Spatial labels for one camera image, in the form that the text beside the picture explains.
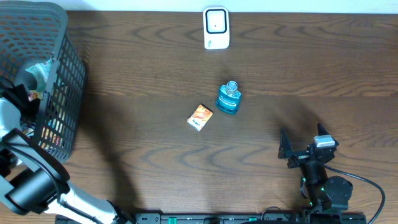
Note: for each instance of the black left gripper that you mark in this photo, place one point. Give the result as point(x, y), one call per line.
point(33, 107)

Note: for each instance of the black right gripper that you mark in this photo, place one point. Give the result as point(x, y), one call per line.
point(286, 151)

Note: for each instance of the pale green wipes pack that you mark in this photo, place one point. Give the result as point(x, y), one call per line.
point(41, 72)

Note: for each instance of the teal mouthwash bottle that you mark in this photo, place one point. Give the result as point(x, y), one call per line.
point(229, 98)

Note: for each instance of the small orange candy box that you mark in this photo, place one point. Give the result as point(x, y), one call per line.
point(200, 117)

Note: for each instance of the yellow snack bag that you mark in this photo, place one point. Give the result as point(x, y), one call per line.
point(33, 95)

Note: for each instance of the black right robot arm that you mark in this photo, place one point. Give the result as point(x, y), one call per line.
point(328, 196)

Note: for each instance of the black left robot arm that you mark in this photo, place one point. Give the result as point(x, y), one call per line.
point(34, 181)

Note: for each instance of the white barcode scanner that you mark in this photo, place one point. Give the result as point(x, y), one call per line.
point(216, 28)

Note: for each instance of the grey plastic mesh basket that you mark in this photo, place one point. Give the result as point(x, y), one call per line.
point(36, 32)

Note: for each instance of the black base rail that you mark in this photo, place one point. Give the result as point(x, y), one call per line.
point(271, 217)

